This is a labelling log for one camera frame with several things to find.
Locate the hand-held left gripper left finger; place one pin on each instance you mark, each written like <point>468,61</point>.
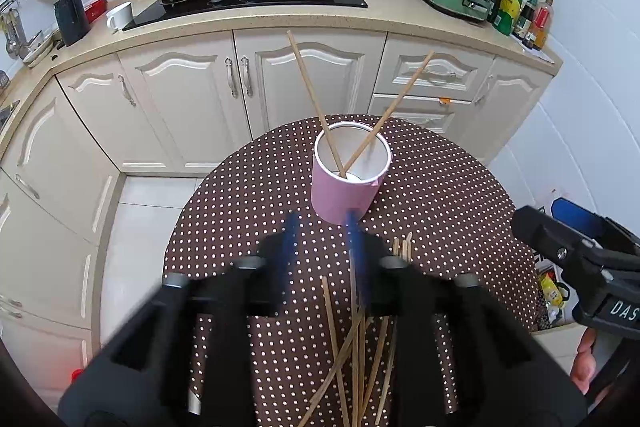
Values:
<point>290,247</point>

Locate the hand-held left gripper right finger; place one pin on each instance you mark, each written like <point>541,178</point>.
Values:
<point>356,247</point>

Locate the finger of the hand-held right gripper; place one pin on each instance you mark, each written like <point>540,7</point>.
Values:
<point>545,232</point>
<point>575,213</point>

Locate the pink cup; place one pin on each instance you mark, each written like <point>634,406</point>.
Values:
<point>340,197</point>

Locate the pile of wooden chopsticks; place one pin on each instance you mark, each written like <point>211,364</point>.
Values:
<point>355,347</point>

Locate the wooden chopstick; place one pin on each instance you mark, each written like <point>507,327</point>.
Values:
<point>392,107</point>
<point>308,84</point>

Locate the hanging kitchen utensils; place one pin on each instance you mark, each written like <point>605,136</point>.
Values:
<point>12,32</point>

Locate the person's right hand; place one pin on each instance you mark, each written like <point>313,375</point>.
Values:
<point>582,367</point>

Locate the yellow packet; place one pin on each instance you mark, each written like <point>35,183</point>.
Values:
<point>550,292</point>

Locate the round polka-dot table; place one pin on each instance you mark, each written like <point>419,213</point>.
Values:
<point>240,207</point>

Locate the orange sauce bottle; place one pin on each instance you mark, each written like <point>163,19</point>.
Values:
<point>541,24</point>

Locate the dark sauce bottle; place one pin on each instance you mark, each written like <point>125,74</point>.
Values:
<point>525,19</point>

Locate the yellow label bottle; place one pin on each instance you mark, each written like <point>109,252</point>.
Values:
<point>510,9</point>

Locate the red plastic object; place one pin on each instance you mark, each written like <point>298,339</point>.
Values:
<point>76,375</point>

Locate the white mug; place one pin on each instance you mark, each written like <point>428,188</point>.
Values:
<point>120,17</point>

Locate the red box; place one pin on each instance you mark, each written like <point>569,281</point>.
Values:
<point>95,9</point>

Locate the black jug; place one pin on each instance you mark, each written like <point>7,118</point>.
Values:
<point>72,19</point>

